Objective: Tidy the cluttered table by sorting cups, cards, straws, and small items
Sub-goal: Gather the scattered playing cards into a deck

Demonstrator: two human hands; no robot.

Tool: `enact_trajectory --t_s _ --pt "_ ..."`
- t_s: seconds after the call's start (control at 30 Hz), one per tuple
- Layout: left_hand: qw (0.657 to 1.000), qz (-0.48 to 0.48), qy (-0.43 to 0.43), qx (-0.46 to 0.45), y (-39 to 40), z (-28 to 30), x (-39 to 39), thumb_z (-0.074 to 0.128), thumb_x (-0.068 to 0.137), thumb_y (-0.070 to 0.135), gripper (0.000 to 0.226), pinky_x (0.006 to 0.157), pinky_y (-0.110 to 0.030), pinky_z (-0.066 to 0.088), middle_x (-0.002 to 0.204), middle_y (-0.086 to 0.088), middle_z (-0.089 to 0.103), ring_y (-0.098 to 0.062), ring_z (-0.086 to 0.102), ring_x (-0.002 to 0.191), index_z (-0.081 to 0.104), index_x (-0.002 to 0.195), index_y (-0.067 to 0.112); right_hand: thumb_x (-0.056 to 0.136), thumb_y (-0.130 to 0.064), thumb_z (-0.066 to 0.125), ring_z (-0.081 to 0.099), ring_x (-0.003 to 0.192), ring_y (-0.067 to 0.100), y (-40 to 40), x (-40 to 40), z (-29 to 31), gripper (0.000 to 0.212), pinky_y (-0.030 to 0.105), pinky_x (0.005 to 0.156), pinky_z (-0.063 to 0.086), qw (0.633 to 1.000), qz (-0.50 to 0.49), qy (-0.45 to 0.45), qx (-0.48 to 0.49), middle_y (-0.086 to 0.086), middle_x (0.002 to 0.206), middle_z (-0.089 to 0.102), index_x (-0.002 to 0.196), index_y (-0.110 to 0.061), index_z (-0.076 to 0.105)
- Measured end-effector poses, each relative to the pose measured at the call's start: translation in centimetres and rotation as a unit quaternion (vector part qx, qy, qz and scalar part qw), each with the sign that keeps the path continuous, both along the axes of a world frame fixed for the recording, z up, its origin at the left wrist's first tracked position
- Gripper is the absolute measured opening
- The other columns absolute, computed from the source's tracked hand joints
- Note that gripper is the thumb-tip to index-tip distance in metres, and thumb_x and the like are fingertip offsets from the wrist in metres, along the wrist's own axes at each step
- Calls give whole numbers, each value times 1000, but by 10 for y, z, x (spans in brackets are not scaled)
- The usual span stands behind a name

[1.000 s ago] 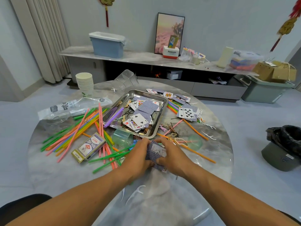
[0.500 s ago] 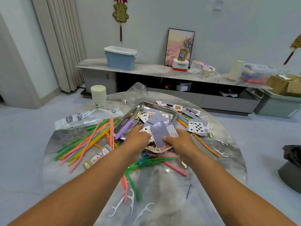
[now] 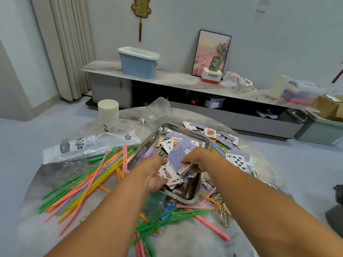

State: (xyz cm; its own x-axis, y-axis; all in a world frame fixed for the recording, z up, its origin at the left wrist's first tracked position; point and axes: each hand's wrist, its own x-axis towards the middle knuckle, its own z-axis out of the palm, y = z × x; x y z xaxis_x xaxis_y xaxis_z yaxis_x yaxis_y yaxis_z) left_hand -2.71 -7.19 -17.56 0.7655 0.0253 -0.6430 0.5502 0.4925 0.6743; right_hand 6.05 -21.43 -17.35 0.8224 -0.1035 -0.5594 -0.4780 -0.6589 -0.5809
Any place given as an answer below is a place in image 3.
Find person's right hand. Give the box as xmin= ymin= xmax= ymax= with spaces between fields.
xmin=181 ymin=146 xmax=228 ymax=182

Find person's left hand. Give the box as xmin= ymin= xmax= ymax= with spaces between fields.
xmin=134 ymin=154 xmax=169 ymax=193

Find pile of playing cards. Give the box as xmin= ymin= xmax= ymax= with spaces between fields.
xmin=157 ymin=121 xmax=257 ymax=191

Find metal tray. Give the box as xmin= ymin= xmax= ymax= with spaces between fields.
xmin=129 ymin=122 xmax=212 ymax=206

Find pile of floss picks and clips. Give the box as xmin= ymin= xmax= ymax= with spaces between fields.
xmin=198 ymin=179 xmax=234 ymax=228

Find pile of colourful straws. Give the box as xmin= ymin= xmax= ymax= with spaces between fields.
xmin=38 ymin=142 xmax=232 ymax=257

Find group of white paper cups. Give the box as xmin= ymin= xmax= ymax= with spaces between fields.
xmin=97 ymin=99 xmax=120 ymax=134

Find person's left forearm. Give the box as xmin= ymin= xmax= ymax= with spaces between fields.
xmin=45 ymin=174 xmax=159 ymax=257

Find person's right forearm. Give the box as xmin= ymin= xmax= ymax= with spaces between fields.
xmin=201 ymin=158 xmax=343 ymax=257

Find translucent green plastic cup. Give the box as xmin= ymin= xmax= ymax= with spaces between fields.
xmin=142 ymin=190 xmax=169 ymax=220

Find white box in cabinet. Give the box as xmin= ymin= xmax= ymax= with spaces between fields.
xmin=204 ymin=97 xmax=226 ymax=110

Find clear ribbed organizer box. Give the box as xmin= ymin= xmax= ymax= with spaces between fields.
xmin=144 ymin=96 xmax=173 ymax=122

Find clear printed plastic bag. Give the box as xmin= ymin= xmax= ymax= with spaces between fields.
xmin=42 ymin=130 xmax=143 ymax=165

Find loose papers in cabinet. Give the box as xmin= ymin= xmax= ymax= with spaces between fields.
xmin=255 ymin=109 xmax=279 ymax=120

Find clear bag of snacks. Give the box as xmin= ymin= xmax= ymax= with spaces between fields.
xmin=221 ymin=71 xmax=242 ymax=88

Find white and red small box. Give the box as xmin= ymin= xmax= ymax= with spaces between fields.
xmin=201 ymin=68 xmax=223 ymax=84

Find clear round plastic bowl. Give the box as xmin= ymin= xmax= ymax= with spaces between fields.
xmin=51 ymin=158 xmax=86 ymax=177

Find grey cabinet with marble top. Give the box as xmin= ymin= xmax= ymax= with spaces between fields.
xmin=81 ymin=60 xmax=325 ymax=140

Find small colourful box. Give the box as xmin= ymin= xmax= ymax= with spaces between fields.
xmin=209 ymin=56 xmax=223 ymax=71

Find cream paper roll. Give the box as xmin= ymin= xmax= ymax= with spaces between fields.
xmin=266 ymin=74 xmax=290 ymax=100

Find blue storage box white lid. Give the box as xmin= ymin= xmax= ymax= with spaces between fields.
xmin=118 ymin=46 xmax=161 ymax=80

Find framed pink picture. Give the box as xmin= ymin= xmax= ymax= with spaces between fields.
xmin=191 ymin=29 xmax=232 ymax=78

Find grey green storage bin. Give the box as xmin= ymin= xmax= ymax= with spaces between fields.
xmin=289 ymin=107 xmax=343 ymax=147

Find clear storage box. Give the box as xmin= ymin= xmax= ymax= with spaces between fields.
xmin=282 ymin=79 xmax=325 ymax=105

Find cardboard box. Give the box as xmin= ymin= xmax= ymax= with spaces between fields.
xmin=312 ymin=94 xmax=343 ymax=122

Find trash bin with black bag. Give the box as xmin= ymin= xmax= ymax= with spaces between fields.
xmin=324 ymin=185 xmax=343 ymax=239

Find beige curtain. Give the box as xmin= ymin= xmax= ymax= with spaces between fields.
xmin=29 ymin=0 xmax=96 ymax=102

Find red gold string wall hanging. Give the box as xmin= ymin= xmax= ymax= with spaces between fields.
xmin=331 ymin=61 xmax=343 ymax=85

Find white wall switch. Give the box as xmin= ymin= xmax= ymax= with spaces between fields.
xmin=256 ymin=0 xmax=271 ymax=13

